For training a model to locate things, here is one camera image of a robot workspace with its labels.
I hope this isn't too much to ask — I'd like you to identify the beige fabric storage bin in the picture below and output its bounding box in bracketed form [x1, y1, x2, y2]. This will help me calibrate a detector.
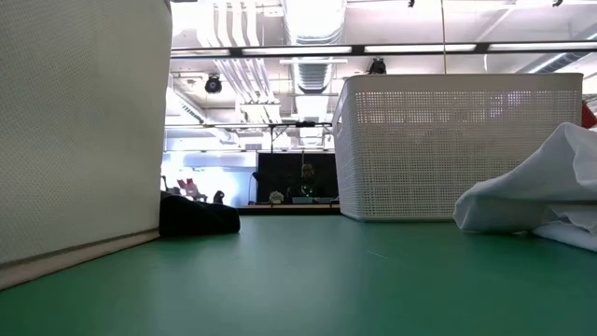
[0, 0, 174, 290]

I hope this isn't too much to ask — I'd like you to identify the red toolbox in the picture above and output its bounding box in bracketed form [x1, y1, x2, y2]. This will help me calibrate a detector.
[581, 100, 597, 130]

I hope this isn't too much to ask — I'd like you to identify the white button shirt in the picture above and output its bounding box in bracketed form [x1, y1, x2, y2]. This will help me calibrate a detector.
[453, 121, 597, 253]

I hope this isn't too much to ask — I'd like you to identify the black partition panel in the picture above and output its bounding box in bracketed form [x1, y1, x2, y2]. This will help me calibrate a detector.
[256, 152, 340, 205]

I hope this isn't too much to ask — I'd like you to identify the black round ceiling lamp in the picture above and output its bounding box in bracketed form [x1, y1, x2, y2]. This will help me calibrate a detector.
[203, 74, 224, 94]

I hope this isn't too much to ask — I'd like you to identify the green table mat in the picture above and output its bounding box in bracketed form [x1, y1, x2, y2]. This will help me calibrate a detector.
[0, 214, 597, 336]

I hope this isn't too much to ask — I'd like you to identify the red chair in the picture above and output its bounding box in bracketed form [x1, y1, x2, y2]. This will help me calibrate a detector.
[175, 176, 202, 202]

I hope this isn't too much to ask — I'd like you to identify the person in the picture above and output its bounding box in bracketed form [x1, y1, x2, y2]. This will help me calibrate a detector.
[286, 162, 327, 200]

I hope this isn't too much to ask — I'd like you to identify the small black garment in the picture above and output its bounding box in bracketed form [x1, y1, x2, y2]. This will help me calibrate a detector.
[158, 191, 242, 238]

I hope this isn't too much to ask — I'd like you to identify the white perforated plastic basket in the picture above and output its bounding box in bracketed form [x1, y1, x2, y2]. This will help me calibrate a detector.
[331, 73, 584, 221]

